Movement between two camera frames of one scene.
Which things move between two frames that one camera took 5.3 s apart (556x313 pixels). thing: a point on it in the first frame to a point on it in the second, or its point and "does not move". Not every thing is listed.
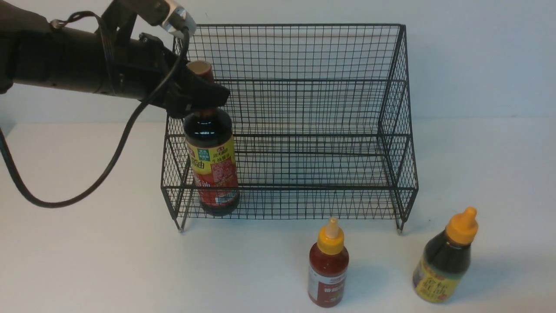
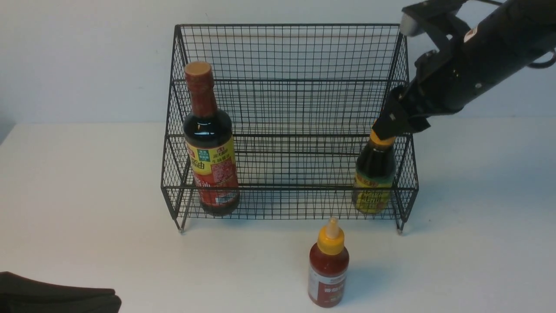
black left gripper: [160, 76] to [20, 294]
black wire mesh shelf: [319, 116] does not move
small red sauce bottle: [328, 269] does not move
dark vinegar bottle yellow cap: [438, 277] to [375, 170]
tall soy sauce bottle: [209, 139] does not move
